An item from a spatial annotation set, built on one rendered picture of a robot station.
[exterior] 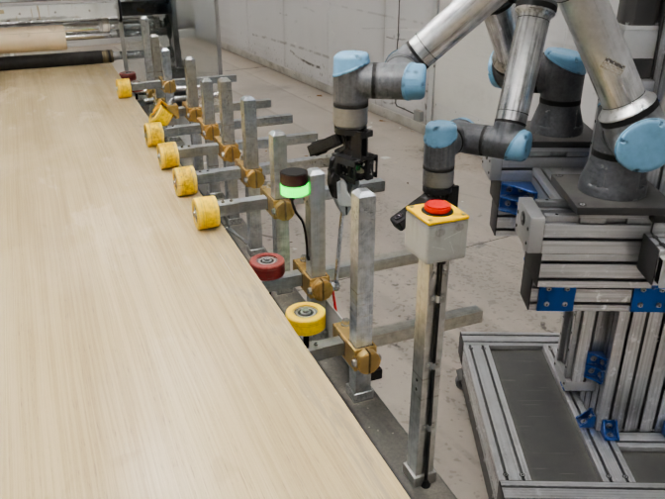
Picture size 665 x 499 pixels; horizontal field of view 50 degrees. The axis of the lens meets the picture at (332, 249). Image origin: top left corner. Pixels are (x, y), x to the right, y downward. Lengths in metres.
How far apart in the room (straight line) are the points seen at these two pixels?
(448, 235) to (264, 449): 0.42
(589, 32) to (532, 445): 1.24
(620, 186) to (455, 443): 1.17
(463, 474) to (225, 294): 1.19
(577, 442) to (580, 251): 0.73
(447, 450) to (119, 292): 1.34
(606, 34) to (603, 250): 0.52
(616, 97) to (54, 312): 1.19
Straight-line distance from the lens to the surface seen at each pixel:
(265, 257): 1.62
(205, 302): 1.48
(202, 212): 1.77
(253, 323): 1.40
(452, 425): 2.60
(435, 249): 1.06
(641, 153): 1.55
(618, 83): 1.52
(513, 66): 1.76
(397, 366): 2.85
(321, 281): 1.60
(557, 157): 2.18
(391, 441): 1.43
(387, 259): 1.74
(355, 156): 1.53
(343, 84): 1.50
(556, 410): 2.39
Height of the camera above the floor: 1.63
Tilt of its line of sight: 25 degrees down
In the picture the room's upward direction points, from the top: straight up
